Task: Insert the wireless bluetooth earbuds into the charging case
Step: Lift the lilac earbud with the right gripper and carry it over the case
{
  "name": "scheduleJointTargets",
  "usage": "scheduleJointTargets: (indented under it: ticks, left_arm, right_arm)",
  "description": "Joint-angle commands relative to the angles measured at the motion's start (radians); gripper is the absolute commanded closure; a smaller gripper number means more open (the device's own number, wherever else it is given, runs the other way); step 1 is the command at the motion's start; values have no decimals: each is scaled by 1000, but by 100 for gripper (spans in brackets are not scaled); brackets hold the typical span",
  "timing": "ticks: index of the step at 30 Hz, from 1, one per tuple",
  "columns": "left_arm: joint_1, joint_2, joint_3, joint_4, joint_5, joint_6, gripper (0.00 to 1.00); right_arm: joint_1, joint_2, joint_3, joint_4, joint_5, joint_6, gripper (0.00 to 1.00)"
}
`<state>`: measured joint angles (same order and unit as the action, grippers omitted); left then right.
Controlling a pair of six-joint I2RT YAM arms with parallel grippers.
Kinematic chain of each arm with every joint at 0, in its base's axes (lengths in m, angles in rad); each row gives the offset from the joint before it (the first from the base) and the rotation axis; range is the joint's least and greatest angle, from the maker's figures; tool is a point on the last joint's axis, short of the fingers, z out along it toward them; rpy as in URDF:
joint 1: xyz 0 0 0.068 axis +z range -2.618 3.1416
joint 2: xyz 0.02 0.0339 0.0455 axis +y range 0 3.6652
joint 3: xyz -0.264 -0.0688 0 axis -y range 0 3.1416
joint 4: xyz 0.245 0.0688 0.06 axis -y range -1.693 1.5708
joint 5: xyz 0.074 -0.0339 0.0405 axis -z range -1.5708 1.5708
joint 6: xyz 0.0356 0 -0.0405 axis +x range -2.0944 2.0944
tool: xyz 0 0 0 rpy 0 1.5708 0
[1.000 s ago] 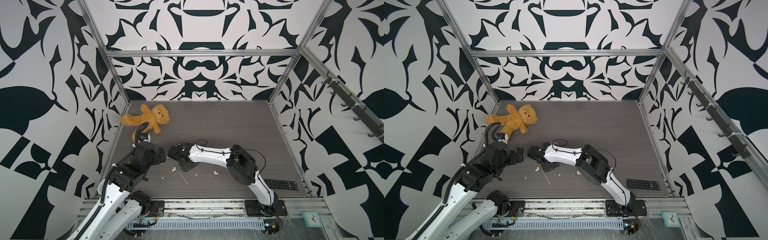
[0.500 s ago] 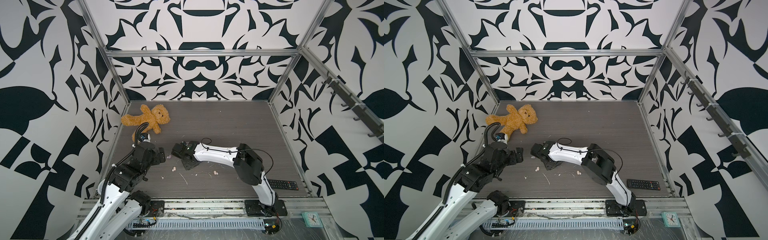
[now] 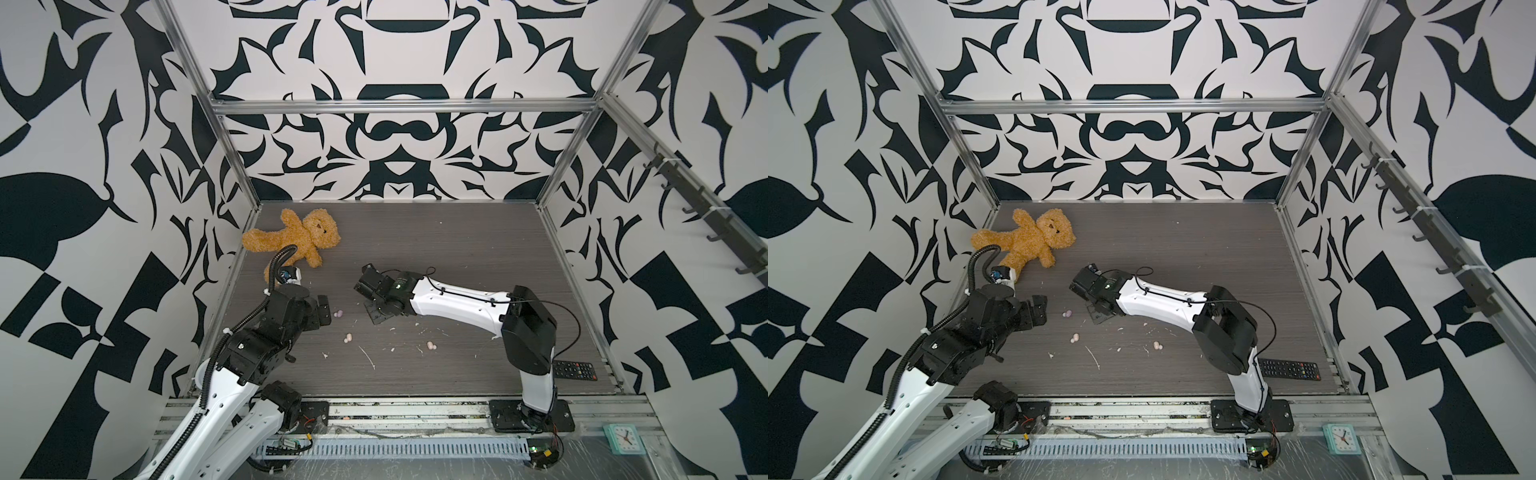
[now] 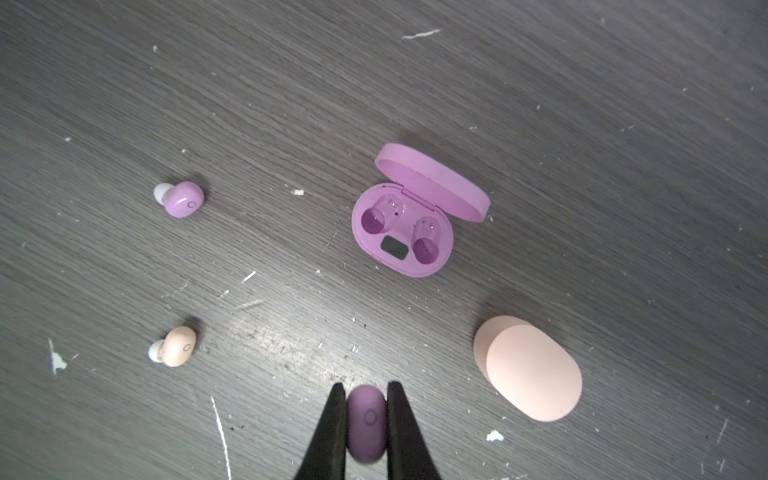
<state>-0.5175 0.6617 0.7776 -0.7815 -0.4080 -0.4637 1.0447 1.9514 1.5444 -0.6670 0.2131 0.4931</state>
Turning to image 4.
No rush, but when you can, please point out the purple earbud charging case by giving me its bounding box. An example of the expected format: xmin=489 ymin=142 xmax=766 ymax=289
xmin=351 ymin=143 xmax=491 ymax=278

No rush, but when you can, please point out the purple earbud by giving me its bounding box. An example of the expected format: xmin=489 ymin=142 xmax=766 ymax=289
xmin=346 ymin=385 xmax=388 ymax=464
xmin=153 ymin=181 xmax=205 ymax=219

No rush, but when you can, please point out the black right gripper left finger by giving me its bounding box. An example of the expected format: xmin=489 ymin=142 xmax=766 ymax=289
xmin=294 ymin=383 xmax=347 ymax=480

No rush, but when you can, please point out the pink earbud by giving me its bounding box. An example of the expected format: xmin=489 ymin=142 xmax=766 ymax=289
xmin=148 ymin=326 xmax=197 ymax=368

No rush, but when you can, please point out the pink earbud charging case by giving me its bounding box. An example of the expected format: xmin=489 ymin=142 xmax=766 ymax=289
xmin=473 ymin=315 xmax=583 ymax=422

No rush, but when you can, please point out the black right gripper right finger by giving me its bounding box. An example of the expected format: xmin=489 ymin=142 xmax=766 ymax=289
xmin=387 ymin=381 xmax=441 ymax=480

